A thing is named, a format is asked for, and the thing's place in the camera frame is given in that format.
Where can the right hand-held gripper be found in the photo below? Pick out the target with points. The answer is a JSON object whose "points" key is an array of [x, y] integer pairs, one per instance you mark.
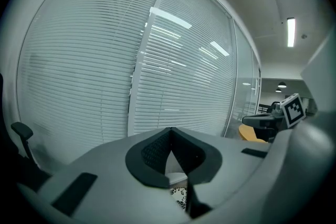
{"points": [[292, 111]]}

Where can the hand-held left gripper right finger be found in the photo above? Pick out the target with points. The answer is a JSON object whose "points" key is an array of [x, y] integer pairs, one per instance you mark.
{"points": [[199, 160]]}

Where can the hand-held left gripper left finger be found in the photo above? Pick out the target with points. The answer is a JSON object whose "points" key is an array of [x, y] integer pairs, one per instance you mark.
{"points": [[149, 160]]}

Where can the grey armchair with black arms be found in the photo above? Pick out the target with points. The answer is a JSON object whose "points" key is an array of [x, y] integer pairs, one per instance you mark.
{"points": [[176, 164]]}

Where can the black white floral round cushion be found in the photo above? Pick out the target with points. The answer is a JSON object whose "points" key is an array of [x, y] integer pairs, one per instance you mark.
{"points": [[179, 198]]}

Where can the black mesh office chair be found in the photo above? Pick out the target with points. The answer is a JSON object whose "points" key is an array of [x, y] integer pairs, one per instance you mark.
{"points": [[22, 131]]}

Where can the round wooden table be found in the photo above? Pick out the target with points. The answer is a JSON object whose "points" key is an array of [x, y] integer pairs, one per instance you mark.
{"points": [[246, 135]]}

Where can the glass partition panel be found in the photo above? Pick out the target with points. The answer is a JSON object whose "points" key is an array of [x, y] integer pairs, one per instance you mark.
{"points": [[245, 73]]}

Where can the short ceiling light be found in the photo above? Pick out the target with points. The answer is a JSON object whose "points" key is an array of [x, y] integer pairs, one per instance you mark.
{"points": [[291, 32]]}

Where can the white window blind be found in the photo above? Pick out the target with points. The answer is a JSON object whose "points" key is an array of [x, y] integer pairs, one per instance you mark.
{"points": [[189, 73], [84, 60]]}

